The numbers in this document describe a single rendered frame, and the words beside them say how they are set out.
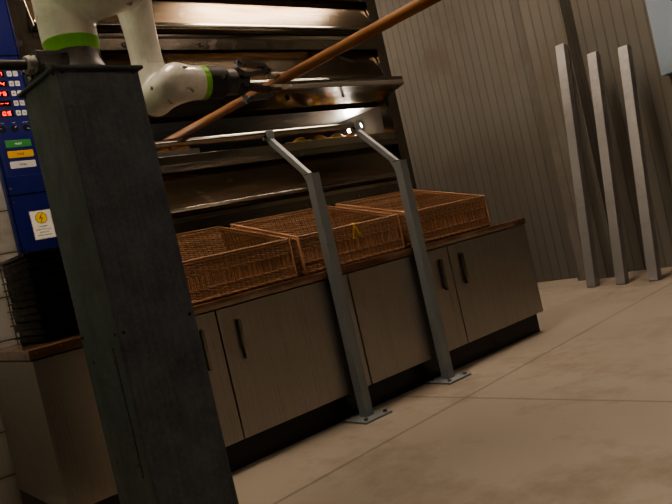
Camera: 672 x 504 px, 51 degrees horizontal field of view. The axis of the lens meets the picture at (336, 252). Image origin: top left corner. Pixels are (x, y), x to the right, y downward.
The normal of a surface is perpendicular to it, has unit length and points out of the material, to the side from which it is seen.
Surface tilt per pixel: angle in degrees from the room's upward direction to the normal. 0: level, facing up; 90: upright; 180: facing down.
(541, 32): 90
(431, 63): 90
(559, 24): 90
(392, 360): 90
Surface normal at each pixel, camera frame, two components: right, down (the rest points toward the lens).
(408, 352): 0.62, -0.12
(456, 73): -0.70, 0.18
